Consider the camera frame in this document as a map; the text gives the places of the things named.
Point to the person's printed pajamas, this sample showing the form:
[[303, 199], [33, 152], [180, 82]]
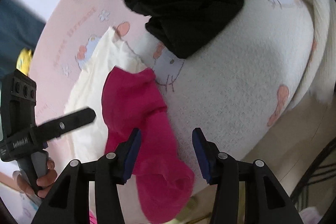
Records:
[[27, 204]]

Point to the green slipper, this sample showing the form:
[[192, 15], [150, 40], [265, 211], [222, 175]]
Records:
[[193, 207]]

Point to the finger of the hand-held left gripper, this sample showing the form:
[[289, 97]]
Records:
[[68, 121]]

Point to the dark blue sofa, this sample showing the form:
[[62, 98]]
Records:
[[18, 29]]

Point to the cream t-shirt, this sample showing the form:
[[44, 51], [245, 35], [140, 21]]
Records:
[[89, 98]]

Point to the magenta t-shirt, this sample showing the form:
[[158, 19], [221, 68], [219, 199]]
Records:
[[136, 108]]

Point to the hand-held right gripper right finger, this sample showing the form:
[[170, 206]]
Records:
[[202, 158]]

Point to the yellow plush toy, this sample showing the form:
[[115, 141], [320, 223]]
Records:
[[24, 60]]

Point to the person's left hand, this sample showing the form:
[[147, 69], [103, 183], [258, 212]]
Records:
[[48, 179]]

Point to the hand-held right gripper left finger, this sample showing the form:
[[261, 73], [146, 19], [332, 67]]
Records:
[[132, 155]]

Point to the pink and white printed blanket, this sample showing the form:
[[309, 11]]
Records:
[[236, 82]]

